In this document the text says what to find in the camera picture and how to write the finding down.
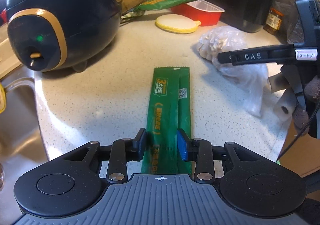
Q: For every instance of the brown sauce jar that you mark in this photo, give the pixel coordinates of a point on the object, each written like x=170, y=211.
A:
x=273, y=21

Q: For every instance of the gloved right hand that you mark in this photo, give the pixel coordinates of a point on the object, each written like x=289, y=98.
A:
x=306, y=117

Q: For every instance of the red white plastic tray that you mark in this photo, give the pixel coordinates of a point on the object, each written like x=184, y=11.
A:
x=205, y=12

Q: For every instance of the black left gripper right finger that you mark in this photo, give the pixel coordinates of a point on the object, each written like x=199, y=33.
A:
x=244, y=179

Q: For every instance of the yellow white round sponge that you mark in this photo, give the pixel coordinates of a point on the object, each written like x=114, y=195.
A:
x=176, y=23

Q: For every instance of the black gold rice cooker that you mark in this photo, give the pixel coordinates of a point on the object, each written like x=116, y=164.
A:
x=48, y=35

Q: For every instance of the long green wrapper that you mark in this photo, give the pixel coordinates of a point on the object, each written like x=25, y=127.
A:
x=153, y=5

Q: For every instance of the stainless steel sink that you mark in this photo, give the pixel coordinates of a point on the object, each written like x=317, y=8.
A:
x=21, y=145

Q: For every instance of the green snack wrapper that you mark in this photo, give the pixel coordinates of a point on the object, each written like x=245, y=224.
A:
x=168, y=110

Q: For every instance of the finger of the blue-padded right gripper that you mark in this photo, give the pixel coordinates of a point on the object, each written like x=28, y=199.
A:
x=224, y=57

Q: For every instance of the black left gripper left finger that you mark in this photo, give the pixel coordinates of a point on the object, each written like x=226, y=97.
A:
x=75, y=181

